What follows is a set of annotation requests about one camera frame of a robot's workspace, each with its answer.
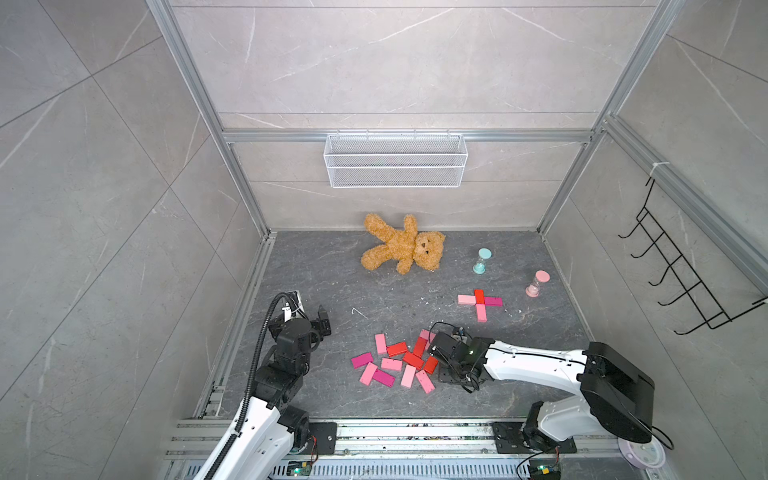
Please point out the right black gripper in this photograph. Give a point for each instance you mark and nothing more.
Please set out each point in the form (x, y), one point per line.
(444, 377)

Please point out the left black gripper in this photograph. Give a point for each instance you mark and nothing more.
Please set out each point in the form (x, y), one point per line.
(316, 332)

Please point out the light pink block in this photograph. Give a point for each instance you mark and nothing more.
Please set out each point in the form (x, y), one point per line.
(425, 381)
(390, 364)
(381, 344)
(466, 300)
(481, 313)
(426, 336)
(408, 376)
(368, 374)

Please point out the red block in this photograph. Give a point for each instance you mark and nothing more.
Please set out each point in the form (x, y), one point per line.
(397, 349)
(413, 360)
(479, 296)
(431, 365)
(420, 347)

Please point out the magenta block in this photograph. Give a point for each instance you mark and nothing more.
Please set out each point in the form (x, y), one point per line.
(362, 360)
(384, 378)
(494, 301)

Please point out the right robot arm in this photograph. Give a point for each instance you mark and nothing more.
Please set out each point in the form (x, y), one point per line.
(606, 392)

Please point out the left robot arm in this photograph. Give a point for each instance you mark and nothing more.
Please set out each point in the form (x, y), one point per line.
(267, 427)

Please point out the pink sand timer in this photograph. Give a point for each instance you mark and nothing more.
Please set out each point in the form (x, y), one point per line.
(540, 278)

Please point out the teal sand timer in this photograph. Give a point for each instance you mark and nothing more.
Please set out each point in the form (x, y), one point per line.
(484, 254)

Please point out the brown teddy bear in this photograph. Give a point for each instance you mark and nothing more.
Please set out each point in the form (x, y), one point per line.
(407, 246)

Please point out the lilac round clock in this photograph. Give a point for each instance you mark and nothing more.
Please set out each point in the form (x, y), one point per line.
(643, 456)

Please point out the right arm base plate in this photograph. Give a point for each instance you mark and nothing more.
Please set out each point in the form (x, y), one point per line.
(517, 438)

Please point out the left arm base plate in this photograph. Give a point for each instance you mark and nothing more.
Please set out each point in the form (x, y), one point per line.
(316, 438)

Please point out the white wire mesh basket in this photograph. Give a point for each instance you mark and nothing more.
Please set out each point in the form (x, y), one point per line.
(367, 160)

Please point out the black wire hook rack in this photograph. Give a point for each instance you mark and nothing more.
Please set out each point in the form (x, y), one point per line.
(681, 269)

